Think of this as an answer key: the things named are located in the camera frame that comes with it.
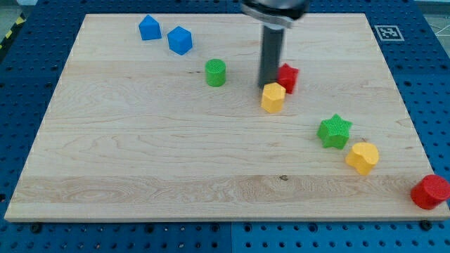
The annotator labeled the black board clamp screw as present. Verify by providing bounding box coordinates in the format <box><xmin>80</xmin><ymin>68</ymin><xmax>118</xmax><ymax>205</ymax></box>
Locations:
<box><xmin>30</xmin><ymin>223</ymin><xmax>42</xmax><ymax>234</ymax></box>
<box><xmin>419</xmin><ymin>220</ymin><xmax>433</xmax><ymax>231</ymax></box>

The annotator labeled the green star block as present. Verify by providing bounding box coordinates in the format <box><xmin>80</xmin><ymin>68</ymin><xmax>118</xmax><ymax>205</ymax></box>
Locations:
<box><xmin>317</xmin><ymin>114</ymin><xmax>353</xmax><ymax>150</ymax></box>

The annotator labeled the yellow hexagon block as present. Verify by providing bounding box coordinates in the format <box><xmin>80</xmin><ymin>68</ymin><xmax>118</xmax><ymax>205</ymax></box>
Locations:
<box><xmin>261</xmin><ymin>82</ymin><xmax>286</xmax><ymax>113</ymax></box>

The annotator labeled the blue pentagon block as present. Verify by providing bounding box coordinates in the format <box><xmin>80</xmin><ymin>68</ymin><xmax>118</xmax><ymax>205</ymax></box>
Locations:
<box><xmin>139</xmin><ymin>15</ymin><xmax>162</xmax><ymax>41</ymax></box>

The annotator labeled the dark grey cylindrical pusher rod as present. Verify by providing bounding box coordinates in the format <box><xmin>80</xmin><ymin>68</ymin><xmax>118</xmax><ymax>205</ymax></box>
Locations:
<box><xmin>258</xmin><ymin>24</ymin><xmax>285</xmax><ymax>89</ymax></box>

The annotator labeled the green cylinder block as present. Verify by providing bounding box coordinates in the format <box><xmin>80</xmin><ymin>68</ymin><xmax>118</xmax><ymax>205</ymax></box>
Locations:
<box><xmin>205</xmin><ymin>58</ymin><xmax>226</xmax><ymax>87</ymax></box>

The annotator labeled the black board clamp screw right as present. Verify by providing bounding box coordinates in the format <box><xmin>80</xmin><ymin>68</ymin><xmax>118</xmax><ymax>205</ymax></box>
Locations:
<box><xmin>419</xmin><ymin>220</ymin><xmax>433</xmax><ymax>231</ymax></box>

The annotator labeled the yellow heart block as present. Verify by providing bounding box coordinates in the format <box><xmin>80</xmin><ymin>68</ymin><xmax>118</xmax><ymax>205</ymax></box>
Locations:
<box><xmin>345</xmin><ymin>142</ymin><xmax>380</xmax><ymax>176</ymax></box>

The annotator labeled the white fiducial marker tag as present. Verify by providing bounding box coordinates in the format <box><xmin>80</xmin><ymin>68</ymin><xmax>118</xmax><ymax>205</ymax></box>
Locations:
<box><xmin>374</xmin><ymin>25</ymin><xmax>404</xmax><ymax>41</ymax></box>

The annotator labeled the black board clamp screw left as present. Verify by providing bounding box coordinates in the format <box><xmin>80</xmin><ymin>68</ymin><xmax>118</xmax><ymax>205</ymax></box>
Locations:
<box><xmin>30</xmin><ymin>223</ymin><xmax>42</xmax><ymax>234</ymax></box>

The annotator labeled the red cylinder block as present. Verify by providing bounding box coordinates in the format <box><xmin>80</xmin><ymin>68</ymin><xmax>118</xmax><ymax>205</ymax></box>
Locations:
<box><xmin>410</xmin><ymin>174</ymin><xmax>449</xmax><ymax>210</ymax></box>

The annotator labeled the blue cube block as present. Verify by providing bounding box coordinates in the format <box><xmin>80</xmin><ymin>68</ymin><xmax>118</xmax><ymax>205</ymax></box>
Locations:
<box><xmin>167</xmin><ymin>26</ymin><xmax>193</xmax><ymax>56</ymax></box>

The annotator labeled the light wooden board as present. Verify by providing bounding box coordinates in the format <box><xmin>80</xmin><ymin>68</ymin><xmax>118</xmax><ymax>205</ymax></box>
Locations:
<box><xmin>5</xmin><ymin>13</ymin><xmax>449</xmax><ymax>222</ymax></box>

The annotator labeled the red star block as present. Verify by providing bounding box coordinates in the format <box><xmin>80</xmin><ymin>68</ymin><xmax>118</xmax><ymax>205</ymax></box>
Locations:
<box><xmin>277</xmin><ymin>63</ymin><xmax>300</xmax><ymax>94</ymax></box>

